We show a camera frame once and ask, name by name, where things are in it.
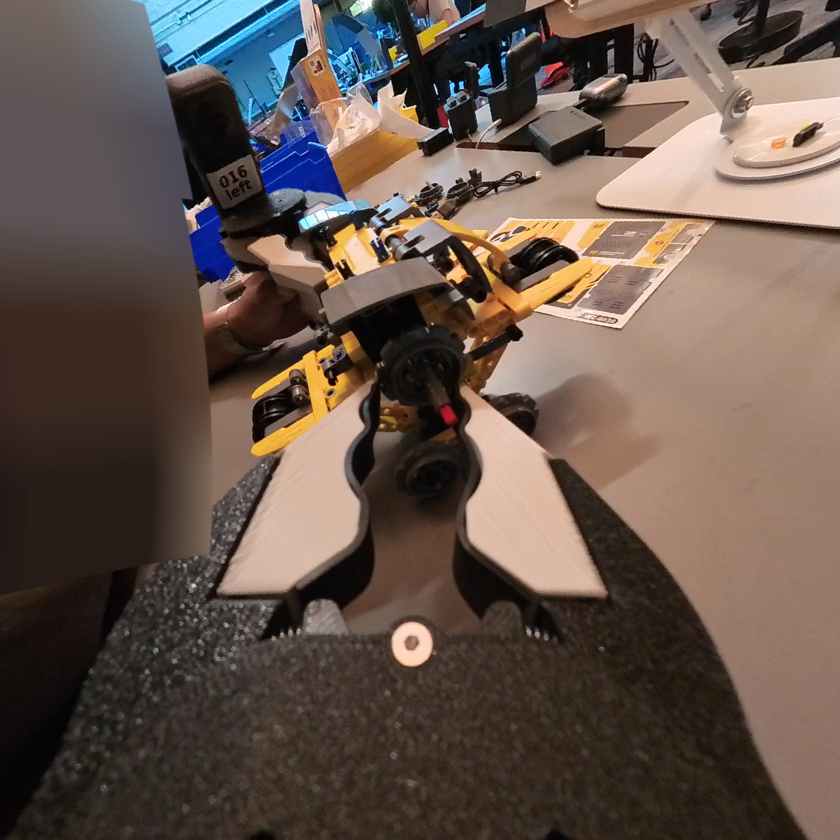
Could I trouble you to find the person's left forearm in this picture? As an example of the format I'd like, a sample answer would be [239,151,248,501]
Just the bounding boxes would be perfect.
[205,308,237,380]

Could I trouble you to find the yellow building-brick toy vehicle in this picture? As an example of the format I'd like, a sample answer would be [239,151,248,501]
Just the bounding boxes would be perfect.
[251,193,595,503]

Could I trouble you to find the yellow plastic bin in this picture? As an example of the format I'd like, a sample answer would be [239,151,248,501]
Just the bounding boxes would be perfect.
[328,104,421,193]

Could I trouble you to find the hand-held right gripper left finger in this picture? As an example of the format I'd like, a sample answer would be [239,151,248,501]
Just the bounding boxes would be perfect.
[215,384,378,613]

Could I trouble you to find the white desk lamp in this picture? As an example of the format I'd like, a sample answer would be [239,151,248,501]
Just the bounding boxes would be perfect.
[546,0,840,231]

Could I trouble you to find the black upright device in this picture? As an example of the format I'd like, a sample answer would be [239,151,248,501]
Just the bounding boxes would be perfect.
[487,31,544,126]

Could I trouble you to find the yellow cardboard box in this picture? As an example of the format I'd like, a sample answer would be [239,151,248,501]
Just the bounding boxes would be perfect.
[289,16,329,109]

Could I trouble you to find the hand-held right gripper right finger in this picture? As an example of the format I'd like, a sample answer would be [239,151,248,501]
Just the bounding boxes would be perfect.
[453,386,609,621]

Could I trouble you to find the black monitor stand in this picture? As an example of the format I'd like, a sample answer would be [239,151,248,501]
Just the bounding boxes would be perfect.
[717,0,796,64]

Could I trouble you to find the blue plastic bin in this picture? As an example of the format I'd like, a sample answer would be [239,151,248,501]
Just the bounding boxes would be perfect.
[189,140,343,284]

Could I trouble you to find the grey capsule device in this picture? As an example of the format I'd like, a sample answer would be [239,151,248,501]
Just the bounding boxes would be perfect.
[579,73,630,111]

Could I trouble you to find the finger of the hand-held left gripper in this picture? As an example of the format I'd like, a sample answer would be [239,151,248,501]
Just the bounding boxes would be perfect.
[244,233,339,293]
[297,200,380,234]

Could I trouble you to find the black charger block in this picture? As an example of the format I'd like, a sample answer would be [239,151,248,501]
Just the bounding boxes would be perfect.
[445,91,478,140]

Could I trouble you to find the black usb cable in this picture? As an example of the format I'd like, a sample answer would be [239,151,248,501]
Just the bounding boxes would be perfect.
[469,169,543,198]

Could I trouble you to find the black pole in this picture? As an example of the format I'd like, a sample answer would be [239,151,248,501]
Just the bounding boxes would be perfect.
[392,0,437,129]

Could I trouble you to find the clear plastic bags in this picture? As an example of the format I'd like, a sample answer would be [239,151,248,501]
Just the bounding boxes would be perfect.
[314,82,427,155]

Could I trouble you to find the black power adapter box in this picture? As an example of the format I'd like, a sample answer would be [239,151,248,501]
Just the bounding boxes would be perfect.
[527,107,606,165]

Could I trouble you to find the yellow grey sticker sheet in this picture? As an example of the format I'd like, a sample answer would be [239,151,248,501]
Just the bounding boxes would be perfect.
[489,217,714,330]

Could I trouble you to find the silver wristband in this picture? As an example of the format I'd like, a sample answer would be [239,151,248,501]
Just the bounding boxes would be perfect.
[220,301,266,355]

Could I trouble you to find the person's left hand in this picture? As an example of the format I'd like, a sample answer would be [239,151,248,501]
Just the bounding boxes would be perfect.
[231,271,317,350]

